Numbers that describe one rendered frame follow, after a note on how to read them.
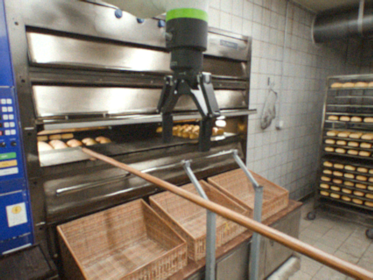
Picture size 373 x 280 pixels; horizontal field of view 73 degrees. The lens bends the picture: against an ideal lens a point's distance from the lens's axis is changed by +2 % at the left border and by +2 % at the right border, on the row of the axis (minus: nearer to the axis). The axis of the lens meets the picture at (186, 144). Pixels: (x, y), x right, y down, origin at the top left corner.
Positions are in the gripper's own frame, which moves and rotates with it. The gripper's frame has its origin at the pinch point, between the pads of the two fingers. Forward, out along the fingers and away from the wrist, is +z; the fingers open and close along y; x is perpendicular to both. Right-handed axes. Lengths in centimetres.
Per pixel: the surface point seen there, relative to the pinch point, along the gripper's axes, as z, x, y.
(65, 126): 5, -2, -88
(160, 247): 86, 48, -78
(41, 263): 64, -20, -72
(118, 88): -15, 35, -106
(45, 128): 5, -11, -88
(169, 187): 25.3, 19.9, -32.1
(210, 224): 59, 58, -44
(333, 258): 24.7, 21.3, 27.8
